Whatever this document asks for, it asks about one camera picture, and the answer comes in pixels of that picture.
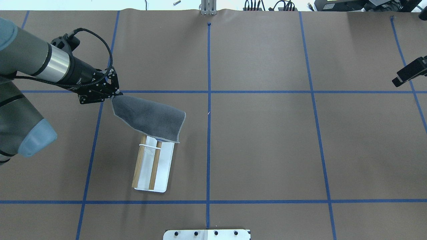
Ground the left wooden rack rod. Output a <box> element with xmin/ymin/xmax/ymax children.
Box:
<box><xmin>131</xmin><ymin>135</ymin><xmax>147</xmax><ymax>188</ymax></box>

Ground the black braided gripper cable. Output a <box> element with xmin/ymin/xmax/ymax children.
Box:
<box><xmin>13</xmin><ymin>28</ymin><xmax>114</xmax><ymax>90</ymax></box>

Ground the grey towel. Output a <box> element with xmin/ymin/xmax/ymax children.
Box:
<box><xmin>112</xmin><ymin>95</ymin><xmax>186</xmax><ymax>143</ymax></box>

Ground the aluminium profile post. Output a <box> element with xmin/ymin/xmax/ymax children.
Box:
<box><xmin>199</xmin><ymin>0</ymin><xmax>218</xmax><ymax>16</ymax></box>

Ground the white rack base tray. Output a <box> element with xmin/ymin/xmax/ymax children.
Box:
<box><xmin>134</xmin><ymin>136</ymin><xmax>174</xmax><ymax>193</ymax></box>

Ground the black cable bundle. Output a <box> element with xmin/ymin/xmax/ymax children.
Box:
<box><xmin>243</xmin><ymin>0</ymin><xmax>299</xmax><ymax>12</ymax></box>

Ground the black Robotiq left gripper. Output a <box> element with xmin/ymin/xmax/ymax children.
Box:
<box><xmin>65</xmin><ymin>57</ymin><xmax>120</xmax><ymax>104</ymax></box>

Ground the wooden rack rod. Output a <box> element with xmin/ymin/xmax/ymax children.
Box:
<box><xmin>131</xmin><ymin>135</ymin><xmax>147</xmax><ymax>188</ymax></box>
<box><xmin>148</xmin><ymin>140</ymin><xmax>162</xmax><ymax>190</ymax></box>

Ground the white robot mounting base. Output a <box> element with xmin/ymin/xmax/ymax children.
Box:
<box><xmin>163</xmin><ymin>229</ymin><xmax>252</xmax><ymax>240</ymax></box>

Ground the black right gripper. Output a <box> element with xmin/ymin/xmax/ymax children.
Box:
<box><xmin>392</xmin><ymin>56</ymin><xmax>427</xmax><ymax>88</ymax></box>

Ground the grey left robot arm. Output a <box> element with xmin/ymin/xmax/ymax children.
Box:
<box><xmin>0</xmin><ymin>18</ymin><xmax>122</xmax><ymax>165</ymax></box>

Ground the right wooden rack rod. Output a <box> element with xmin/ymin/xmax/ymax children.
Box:
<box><xmin>148</xmin><ymin>140</ymin><xmax>162</xmax><ymax>190</ymax></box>

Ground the black electronics box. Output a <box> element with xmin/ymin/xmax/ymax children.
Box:
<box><xmin>314</xmin><ymin>0</ymin><xmax>422</xmax><ymax>12</ymax></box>

